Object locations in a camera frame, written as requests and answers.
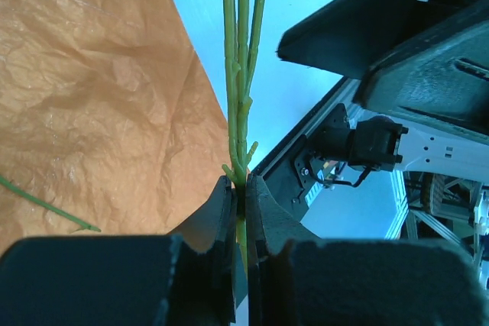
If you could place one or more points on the mauve rose stem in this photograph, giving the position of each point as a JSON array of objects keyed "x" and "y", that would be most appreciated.
[{"x": 83, "y": 225}]

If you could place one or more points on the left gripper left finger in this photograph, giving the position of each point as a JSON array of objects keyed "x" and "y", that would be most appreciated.
[{"x": 184, "y": 277}]

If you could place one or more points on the blue flower stem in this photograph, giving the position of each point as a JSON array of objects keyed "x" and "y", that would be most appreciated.
[{"x": 242, "y": 34}]

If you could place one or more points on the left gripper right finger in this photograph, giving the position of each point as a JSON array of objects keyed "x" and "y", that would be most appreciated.
[{"x": 297, "y": 278}]

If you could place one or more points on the orange paper flower wrapping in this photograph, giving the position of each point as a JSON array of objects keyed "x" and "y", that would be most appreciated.
[{"x": 106, "y": 113}]

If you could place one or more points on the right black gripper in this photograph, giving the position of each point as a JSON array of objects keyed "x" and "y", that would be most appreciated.
[{"x": 438, "y": 78}]

